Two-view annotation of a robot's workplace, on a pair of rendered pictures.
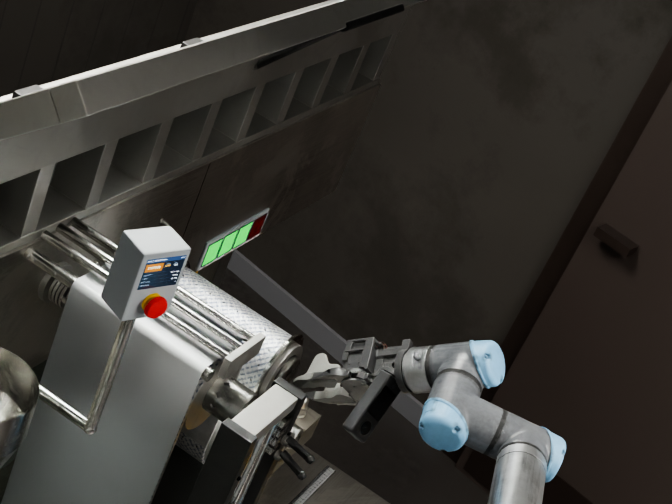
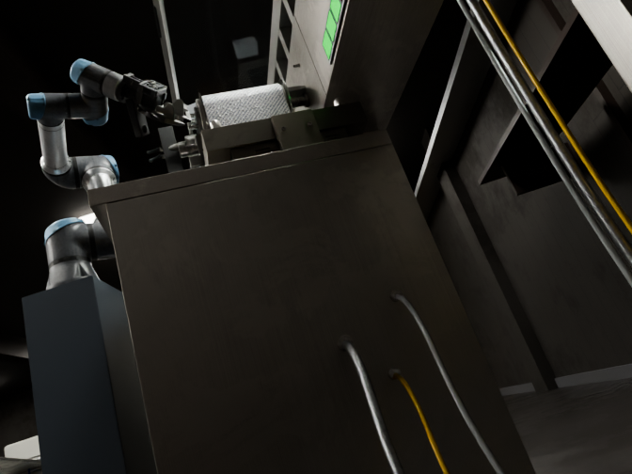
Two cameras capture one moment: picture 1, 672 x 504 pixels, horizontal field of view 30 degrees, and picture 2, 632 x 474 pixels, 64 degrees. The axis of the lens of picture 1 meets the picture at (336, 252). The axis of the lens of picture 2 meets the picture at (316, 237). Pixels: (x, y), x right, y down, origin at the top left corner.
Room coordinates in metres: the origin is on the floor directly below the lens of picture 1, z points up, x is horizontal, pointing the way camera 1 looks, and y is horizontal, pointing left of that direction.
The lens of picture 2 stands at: (2.92, -0.47, 0.34)
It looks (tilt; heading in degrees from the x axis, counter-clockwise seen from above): 20 degrees up; 149
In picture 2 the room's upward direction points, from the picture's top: 19 degrees counter-clockwise
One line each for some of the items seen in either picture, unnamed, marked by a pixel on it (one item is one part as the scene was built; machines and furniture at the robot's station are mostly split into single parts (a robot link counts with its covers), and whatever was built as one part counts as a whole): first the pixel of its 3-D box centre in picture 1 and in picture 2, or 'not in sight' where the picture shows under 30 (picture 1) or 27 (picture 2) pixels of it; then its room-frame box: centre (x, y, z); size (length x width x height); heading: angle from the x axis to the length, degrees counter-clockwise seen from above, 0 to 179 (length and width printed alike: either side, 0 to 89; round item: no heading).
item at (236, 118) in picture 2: not in sight; (257, 136); (1.84, 0.11, 1.11); 0.23 x 0.01 x 0.18; 74
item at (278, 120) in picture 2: not in sight; (297, 133); (2.06, 0.10, 0.97); 0.10 x 0.03 x 0.11; 74
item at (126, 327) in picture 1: (111, 368); not in sight; (1.23, 0.20, 1.51); 0.02 x 0.02 x 0.20
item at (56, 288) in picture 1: (70, 292); not in sight; (1.59, 0.36, 1.34); 0.07 x 0.07 x 0.07; 74
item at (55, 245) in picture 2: not in sight; (70, 243); (1.38, -0.37, 1.07); 0.13 x 0.12 x 0.14; 87
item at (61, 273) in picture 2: not in sight; (72, 278); (1.38, -0.38, 0.95); 0.15 x 0.15 x 0.10
